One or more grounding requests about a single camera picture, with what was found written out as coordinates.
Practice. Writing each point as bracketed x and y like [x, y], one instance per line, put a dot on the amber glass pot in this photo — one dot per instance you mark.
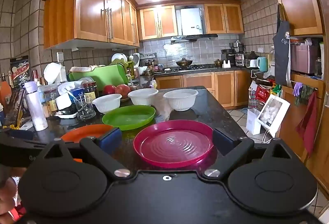
[218, 62]

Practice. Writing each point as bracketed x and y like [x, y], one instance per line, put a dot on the mauve kitchen appliance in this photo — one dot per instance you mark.
[304, 59]

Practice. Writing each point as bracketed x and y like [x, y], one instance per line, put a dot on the steel stock pot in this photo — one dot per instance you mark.
[237, 47]

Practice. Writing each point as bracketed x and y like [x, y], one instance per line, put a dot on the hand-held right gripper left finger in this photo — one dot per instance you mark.
[110, 139]

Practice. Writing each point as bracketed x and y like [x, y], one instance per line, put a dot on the glass jar yellow label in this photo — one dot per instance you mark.
[51, 103]

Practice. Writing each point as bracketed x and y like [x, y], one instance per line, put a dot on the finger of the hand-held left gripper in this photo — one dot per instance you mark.
[21, 134]
[38, 143]

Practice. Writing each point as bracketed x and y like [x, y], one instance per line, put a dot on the white wall outlet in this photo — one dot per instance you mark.
[261, 49]
[60, 56]

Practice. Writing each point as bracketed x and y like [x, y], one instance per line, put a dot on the long wooden wall cabinet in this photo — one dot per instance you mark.
[90, 2]

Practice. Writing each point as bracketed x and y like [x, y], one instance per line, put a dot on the dark sauce jar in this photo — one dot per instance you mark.
[90, 95]

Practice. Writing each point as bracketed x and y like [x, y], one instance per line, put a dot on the teal mug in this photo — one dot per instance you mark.
[262, 64]

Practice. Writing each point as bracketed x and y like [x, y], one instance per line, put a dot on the lilac water bottle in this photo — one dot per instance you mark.
[37, 110]

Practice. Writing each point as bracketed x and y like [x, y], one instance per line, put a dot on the dark printed food bag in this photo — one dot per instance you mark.
[20, 72]

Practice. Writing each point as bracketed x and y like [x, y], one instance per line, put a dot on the dish drying rack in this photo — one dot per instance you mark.
[119, 58]

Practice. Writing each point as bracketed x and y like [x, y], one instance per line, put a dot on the wooden base cabinets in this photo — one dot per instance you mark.
[223, 87]

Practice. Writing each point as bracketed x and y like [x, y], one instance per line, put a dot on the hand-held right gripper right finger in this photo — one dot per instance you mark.
[223, 140]

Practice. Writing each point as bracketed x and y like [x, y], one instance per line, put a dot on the orange carton box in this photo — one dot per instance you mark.
[5, 92]

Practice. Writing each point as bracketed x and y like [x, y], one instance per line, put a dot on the white ribbed plastic bowl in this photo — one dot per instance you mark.
[106, 104]
[180, 100]
[142, 98]

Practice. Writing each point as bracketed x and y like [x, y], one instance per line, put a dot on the green plastic plate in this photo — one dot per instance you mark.
[128, 117]

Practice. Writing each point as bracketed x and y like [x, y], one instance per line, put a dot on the row of spice bottles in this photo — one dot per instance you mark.
[154, 65]

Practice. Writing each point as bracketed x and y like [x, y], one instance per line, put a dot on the dark clay pot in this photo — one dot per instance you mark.
[253, 55]

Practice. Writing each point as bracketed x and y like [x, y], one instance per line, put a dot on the white cloth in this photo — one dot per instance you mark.
[82, 68]

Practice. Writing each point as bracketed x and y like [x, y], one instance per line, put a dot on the clear glass cup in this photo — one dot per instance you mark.
[86, 110]

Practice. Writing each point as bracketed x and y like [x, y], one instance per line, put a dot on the red shopping bag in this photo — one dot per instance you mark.
[263, 95]

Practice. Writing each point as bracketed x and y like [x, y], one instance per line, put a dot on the range hood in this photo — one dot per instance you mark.
[195, 37]

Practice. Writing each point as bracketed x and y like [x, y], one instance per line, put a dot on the dark red apple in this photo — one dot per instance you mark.
[109, 89]

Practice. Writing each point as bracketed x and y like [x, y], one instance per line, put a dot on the gas stove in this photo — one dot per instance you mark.
[203, 67]

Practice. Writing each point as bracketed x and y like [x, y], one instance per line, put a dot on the purple rubber glove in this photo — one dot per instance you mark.
[298, 89]

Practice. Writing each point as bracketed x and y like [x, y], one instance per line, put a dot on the black wok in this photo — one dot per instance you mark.
[184, 62]

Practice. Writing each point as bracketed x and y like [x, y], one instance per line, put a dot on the green bag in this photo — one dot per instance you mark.
[277, 90]

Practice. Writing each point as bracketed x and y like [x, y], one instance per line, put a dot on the white water heater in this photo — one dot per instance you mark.
[190, 20]

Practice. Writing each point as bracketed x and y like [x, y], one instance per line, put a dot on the person's left hand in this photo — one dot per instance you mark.
[6, 198]

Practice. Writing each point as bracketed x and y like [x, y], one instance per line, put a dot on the blue tissue pack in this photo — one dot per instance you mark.
[75, 92]

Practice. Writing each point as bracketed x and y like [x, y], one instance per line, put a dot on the white electric kettle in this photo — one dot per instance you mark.
[251, 64]

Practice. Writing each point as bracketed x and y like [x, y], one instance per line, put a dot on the pink plastic plate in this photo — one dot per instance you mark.
[174, 146]

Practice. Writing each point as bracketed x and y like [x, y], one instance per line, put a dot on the dark apron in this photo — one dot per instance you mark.
[281, 59]

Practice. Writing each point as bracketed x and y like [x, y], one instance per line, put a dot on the orange plastic plate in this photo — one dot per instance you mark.
[84, 132]

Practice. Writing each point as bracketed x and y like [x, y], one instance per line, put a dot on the green patterned cloth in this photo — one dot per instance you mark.
[305, 94]

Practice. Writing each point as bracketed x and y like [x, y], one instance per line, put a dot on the yellow phone stand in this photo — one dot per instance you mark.
[14, 126]

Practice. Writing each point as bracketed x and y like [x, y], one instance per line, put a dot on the small steel pot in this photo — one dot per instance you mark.
[147, 71]

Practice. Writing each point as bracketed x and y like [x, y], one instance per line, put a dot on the white ceramic dish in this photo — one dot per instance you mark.
[69, 86]

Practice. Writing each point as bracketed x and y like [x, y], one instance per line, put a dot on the red cloth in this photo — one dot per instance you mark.
[308, 126]

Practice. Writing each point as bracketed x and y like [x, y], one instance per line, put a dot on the black kitchen appliance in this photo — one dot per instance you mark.
[228, 56]

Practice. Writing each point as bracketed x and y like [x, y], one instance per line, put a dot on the red streaked apple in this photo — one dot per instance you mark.
[122, 90]

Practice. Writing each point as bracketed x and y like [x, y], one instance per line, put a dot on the white knife holder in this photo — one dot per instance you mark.
[226, 65]

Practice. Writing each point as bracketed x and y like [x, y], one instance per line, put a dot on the patterned gift bag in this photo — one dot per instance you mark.
[253, 100]

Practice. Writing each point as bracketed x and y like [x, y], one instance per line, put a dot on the brown kiwi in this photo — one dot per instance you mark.
[133, 88]

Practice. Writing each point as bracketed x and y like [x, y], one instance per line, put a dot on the white paper bag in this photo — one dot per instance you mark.
[253, 122]

